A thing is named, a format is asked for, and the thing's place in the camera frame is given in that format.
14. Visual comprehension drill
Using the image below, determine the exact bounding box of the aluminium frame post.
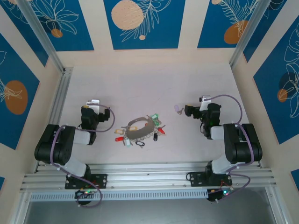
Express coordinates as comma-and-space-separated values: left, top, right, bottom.
228, 0, 281, 69
16, 0, 66, 74

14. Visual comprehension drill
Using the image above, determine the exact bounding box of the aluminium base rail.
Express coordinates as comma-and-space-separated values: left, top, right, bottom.
20, 162, 278, 192

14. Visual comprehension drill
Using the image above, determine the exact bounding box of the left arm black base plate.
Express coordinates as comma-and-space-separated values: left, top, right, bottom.
64, 174, 108, 189

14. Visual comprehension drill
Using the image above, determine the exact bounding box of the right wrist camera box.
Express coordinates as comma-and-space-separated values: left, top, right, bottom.
199, 95, 212, 112

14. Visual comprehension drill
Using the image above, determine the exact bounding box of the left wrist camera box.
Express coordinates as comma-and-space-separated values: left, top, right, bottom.
86, 99, 101, 112

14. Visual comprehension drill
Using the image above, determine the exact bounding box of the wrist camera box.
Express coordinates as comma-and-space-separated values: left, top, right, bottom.
86, 99, 101, 112
199, 95, 212, 112

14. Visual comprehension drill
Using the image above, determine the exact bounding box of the grey strap keyring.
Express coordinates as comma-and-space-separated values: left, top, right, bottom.
114, 113, 167, 149

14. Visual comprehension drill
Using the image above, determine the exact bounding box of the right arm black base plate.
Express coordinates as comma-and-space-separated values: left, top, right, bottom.
186, 171, 233, 187

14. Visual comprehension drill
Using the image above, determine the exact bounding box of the aluminium side rail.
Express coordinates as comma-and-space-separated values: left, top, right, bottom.
34, 67, 74, 173

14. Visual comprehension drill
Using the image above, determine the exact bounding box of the grey slotted cable duct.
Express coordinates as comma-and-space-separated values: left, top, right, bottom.
30, 189, 208, 202

